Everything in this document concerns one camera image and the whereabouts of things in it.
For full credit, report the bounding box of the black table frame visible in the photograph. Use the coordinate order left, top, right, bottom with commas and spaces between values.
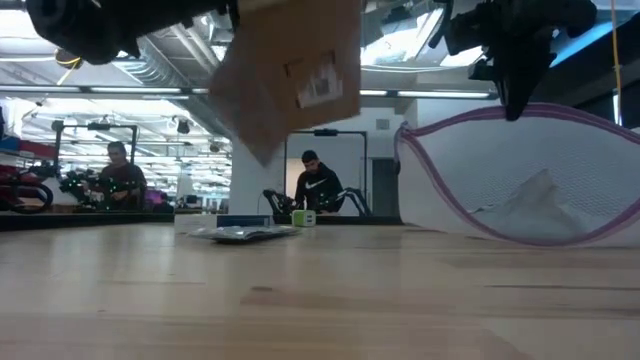
0, 213, 404, 232

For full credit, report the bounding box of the long ceiling light bar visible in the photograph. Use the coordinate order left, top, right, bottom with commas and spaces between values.
0, 85, 501, 102

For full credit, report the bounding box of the black gantry frame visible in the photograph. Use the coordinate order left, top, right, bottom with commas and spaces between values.
283, 128, 370, 217
50, 121, 140, 215

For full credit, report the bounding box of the blue carton box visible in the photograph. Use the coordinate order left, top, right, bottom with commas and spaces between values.
173, 213, 275, 235

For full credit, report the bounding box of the brown Sephora cardboard box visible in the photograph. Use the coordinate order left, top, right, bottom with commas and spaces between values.
207, 0, 362, 167

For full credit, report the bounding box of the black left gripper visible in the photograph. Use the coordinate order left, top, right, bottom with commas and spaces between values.
184, 0, 242, 31

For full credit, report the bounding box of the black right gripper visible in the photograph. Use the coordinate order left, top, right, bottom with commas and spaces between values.
428, 0, 599, 123

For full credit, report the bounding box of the person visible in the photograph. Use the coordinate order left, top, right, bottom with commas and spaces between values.
293, 149, 346, 214
97, 140, 149, 211

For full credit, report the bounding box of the white plastic packet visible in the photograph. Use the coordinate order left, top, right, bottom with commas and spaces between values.
469, 168, 601, 242

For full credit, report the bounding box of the white pillar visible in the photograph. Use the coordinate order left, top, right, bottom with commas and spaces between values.
228, 137, 291, 217

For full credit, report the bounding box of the grey door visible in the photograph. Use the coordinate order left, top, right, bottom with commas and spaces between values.
371, 157, 401, 217

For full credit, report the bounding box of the black yellow cable reel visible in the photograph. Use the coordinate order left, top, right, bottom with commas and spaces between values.
54, 47, 84, 71

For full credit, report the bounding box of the purple-edged mesh zip pouch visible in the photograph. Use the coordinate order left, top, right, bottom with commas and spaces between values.
393, 102, 640, 249

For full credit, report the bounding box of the red storage shelf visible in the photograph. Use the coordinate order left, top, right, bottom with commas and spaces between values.
0, 135, 57, 215

